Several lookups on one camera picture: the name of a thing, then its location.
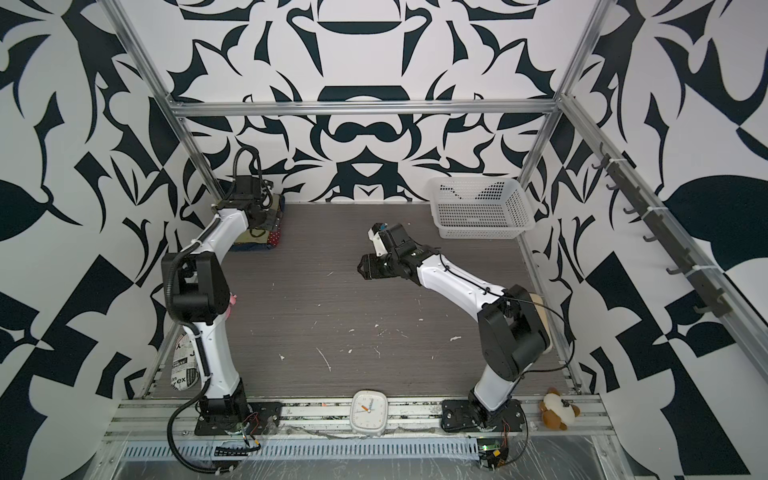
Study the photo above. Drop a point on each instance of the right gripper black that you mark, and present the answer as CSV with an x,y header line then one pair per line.
x,y
371,267

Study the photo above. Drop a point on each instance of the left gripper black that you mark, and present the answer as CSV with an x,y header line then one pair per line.
x,y
264,212

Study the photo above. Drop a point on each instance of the olive green skirt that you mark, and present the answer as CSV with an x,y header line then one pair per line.
x,y
273,219

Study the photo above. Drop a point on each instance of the red polka dot skirt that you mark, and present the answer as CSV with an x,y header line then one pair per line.
x,y
274,238

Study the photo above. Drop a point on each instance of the blue denim skirt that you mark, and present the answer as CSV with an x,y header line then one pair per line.
x,y
252,246

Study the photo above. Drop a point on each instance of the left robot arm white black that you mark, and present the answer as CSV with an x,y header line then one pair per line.
x,y
199,299

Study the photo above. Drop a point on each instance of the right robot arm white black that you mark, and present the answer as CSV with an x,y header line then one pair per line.
x,y
513,327

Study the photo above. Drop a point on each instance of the pink alarm clock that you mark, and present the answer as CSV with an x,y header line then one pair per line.
x,y
232,303

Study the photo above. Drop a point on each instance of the white plastic laundry basket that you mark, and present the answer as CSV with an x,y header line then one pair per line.
x,y
474,208

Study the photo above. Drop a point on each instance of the white square clock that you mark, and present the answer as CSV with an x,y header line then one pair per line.
x,y
369,413

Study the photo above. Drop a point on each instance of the brown plush toy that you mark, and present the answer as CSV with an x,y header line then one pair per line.
x,y
557,413

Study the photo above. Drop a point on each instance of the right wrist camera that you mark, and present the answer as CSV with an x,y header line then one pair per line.
x,y
374,236

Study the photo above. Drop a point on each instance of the aluminium frame crossbar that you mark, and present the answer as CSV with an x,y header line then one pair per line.
x,y
373,107

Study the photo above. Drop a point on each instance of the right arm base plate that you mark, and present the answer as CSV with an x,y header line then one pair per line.
x,y
472,416

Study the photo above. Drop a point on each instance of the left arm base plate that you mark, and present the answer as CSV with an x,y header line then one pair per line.
x,y
259,418

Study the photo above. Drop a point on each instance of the white slotted cable duct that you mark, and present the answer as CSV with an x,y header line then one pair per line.
x,y
327,449

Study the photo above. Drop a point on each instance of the aluminium frame rail front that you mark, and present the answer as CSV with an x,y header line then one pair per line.
x,y
345,417

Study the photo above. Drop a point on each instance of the grey wall hook rack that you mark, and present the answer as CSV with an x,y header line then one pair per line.
x,y
667,231

